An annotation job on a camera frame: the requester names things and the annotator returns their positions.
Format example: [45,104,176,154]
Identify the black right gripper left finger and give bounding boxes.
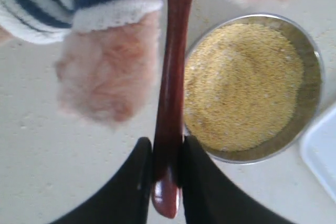
[54,137,152,224]

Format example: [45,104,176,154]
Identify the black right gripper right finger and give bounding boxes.
[181,136,289,224]

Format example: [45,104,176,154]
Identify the plush teddy bear striped sweater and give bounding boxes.
[0,0,322,127]

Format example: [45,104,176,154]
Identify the dark red wooden spoon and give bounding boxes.
[152,0,192,219]

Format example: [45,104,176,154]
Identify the white plastic tray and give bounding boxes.
[300,104,335,200]

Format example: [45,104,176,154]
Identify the yellow millet grains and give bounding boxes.
[184,24,303,152]

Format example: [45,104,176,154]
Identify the stainless steel bowl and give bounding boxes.
[185,13,325,165]

